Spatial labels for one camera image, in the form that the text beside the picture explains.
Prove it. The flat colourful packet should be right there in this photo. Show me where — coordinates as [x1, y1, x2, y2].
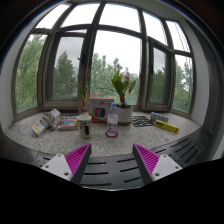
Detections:
[58, 116, 78, 131]

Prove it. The white pot with green plant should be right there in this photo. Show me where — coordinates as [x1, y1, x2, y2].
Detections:
[111, 65, 137, 126]

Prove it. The clear plastic water bottle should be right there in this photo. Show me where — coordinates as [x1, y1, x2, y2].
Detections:
[107, 102, 118, 132]

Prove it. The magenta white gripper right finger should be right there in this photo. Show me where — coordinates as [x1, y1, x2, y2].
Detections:
[132, 144, 182, 185]

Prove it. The red white filament box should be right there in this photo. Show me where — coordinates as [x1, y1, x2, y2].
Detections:
[88, 97, 114, 123]

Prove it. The dark slatted radiator cover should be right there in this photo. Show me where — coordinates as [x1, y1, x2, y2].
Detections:
[0, 128, 211, 190]

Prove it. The dark framed bay window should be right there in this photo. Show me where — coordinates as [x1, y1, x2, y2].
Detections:
[12, 0, 195, 118]

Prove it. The white packaged bundle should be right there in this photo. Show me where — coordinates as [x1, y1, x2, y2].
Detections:
[32, 109, 60, 137]

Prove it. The light blue small box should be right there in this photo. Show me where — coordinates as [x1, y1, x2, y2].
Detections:
[150, 112, 169, 123]

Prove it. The black patterned trivet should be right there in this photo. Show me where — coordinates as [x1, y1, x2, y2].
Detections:
[131, 116, 154, 127]

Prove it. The red round coaster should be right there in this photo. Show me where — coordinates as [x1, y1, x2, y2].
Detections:
[105, 131, 118, 138]

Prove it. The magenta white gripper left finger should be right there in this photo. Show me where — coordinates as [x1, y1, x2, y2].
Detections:
[42, 143, 91, 185]

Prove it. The yellow rectangular box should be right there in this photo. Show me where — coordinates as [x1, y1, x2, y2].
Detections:
[154, 120, 179, 133]

